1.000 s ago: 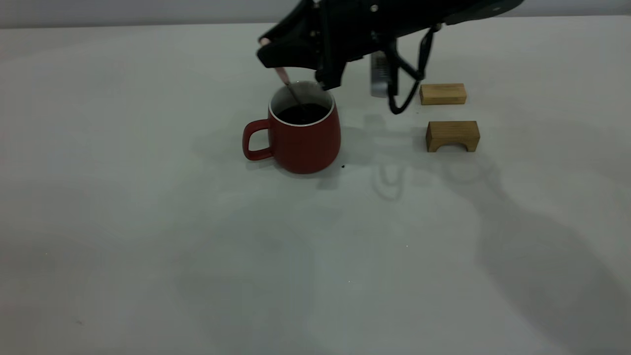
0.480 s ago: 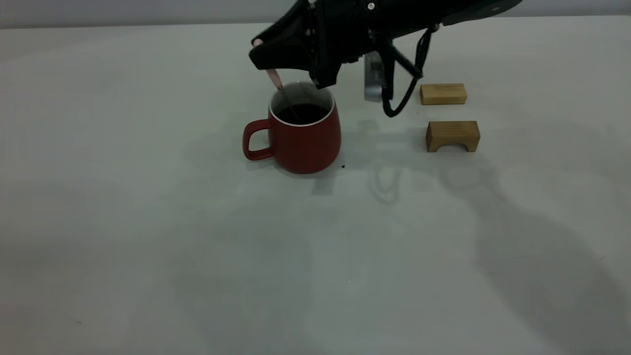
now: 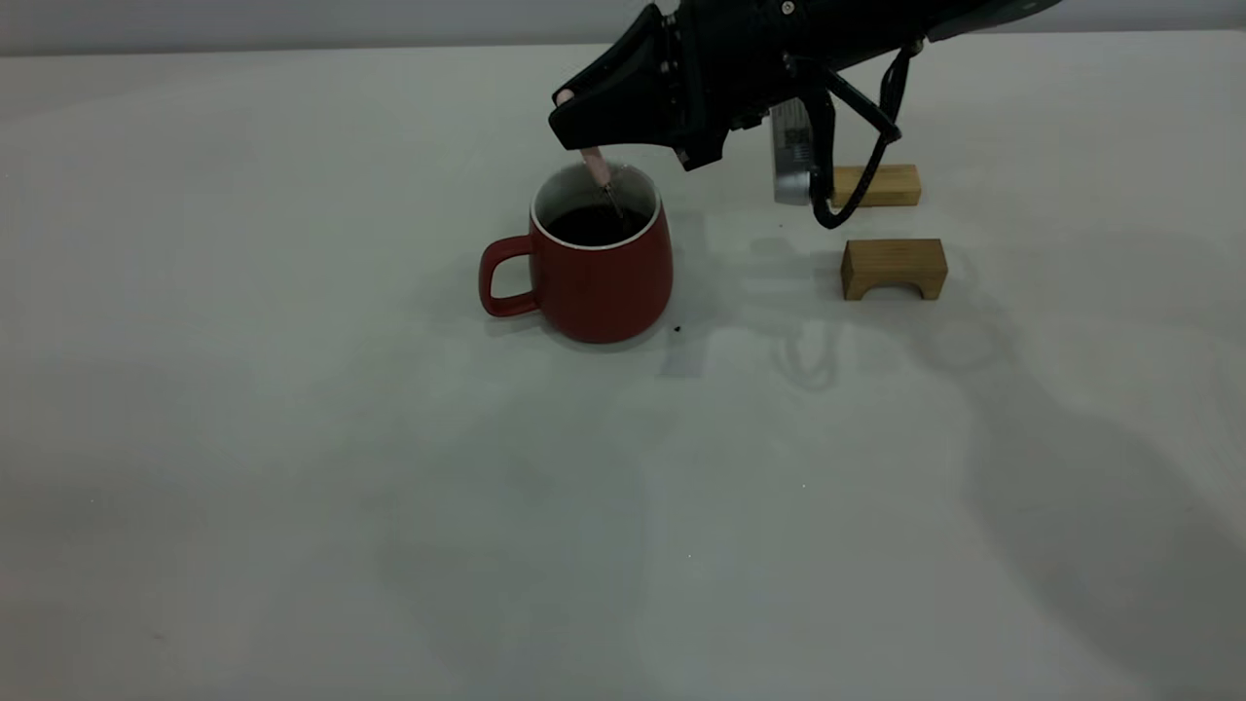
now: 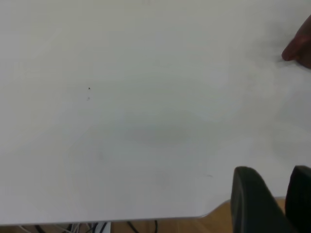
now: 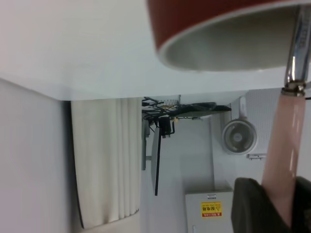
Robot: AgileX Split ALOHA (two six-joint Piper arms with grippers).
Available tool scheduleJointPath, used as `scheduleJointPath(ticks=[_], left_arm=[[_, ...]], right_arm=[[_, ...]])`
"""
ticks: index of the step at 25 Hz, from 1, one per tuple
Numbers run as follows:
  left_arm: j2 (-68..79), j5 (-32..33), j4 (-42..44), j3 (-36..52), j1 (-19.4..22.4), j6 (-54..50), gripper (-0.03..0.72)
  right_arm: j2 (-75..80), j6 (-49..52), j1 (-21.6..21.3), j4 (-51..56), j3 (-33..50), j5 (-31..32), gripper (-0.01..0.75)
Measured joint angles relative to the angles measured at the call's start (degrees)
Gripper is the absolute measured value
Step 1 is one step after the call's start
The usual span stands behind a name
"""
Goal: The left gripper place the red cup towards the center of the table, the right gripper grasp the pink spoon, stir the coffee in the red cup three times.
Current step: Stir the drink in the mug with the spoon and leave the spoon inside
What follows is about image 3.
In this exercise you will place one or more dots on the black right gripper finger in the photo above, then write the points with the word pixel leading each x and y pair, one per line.
pixel 642 39
pixel 623 112

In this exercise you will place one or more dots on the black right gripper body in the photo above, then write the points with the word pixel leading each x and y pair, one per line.
pixel 759 49

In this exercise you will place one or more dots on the red ceramic cup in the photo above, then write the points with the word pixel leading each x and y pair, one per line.
pixel 604 292

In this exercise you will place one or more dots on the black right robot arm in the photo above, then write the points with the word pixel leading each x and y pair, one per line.
pixel 983 15

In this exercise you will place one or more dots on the dark coffee liquid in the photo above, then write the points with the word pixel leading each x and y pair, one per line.
pixel 584 229

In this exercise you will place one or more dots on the flat wooden block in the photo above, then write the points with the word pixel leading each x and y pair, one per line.
pixel 891 185

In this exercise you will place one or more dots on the arched wooden block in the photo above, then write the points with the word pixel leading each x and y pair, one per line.
pixel 896 258

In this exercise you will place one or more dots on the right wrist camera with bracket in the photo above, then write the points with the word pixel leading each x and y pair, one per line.
pixel 790 156

